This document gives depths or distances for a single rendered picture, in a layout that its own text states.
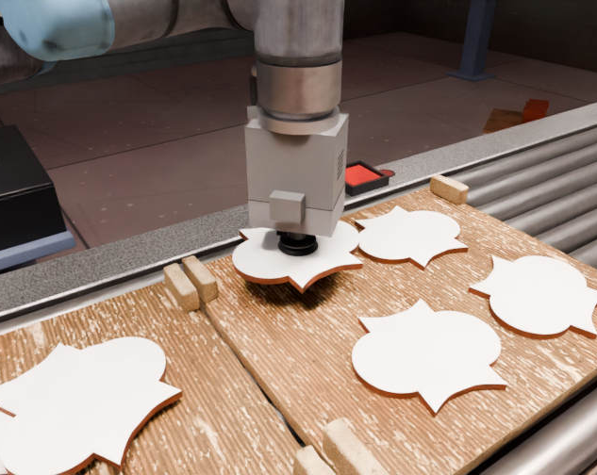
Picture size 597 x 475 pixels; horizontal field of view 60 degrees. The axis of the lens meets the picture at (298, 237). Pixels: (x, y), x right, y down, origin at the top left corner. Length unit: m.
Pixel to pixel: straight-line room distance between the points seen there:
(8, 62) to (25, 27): 0.45
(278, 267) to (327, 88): 0.18
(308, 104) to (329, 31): 0.06
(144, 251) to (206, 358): 0.24
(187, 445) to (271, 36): 0.33
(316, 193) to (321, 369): 0.16
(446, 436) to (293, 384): 0.13
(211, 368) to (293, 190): 0.18
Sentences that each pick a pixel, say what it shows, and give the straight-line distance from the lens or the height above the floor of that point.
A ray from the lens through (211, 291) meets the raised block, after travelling 0.55.
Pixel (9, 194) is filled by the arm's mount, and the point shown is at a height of 0.95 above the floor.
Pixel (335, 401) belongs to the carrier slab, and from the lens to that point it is 0.46.
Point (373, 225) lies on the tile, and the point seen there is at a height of 0.94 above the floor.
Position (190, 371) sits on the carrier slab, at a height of 0.94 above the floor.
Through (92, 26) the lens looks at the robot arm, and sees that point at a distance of 0.41.
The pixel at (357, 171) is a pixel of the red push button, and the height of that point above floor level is 0.93.
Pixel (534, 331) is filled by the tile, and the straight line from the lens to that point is 0.55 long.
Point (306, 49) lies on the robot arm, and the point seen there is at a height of 1.19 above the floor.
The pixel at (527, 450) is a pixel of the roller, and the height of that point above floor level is 0.92.
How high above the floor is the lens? 1.28
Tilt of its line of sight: 32 degrees down
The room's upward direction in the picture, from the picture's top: straight up
